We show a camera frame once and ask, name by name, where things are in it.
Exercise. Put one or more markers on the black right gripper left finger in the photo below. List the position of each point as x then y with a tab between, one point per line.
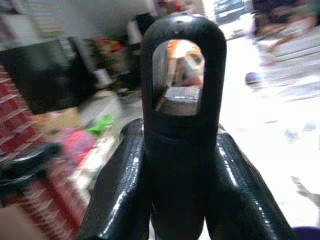
117	185

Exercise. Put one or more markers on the green toy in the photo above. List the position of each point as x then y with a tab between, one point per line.
101	125

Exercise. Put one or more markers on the red patterned mat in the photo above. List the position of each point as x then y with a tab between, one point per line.
27	140

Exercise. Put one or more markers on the pink cloth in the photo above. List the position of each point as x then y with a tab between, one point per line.
77	145

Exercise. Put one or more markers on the purple ball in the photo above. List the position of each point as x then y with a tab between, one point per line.
252	78

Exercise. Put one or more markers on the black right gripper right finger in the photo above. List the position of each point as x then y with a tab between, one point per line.
240	185

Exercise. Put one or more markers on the black cabinet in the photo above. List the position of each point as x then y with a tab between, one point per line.
47	75

